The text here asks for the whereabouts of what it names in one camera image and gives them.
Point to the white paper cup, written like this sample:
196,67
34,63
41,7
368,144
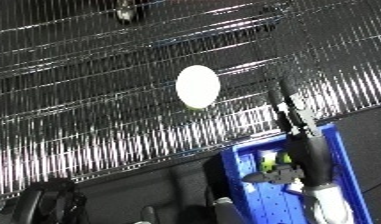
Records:
197,86

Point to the pale right robot arm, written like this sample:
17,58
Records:
330,206

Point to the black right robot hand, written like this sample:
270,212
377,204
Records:
314,156

